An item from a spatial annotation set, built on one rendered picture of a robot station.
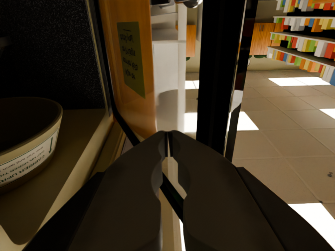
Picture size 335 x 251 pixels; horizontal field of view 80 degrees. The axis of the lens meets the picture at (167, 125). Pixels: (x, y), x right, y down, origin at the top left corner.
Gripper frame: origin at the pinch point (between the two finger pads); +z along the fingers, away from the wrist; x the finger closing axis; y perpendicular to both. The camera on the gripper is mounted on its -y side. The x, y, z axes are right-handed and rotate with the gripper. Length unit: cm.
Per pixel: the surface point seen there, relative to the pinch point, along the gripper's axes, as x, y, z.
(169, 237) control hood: -0.2, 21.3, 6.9
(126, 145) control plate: -7.4, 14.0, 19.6
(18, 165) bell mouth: -14.3, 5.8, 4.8
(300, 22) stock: 236, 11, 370
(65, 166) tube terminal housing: -12.2, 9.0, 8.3
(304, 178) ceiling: 133, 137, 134
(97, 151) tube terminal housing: -11.0, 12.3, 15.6
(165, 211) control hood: -0.6, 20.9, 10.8
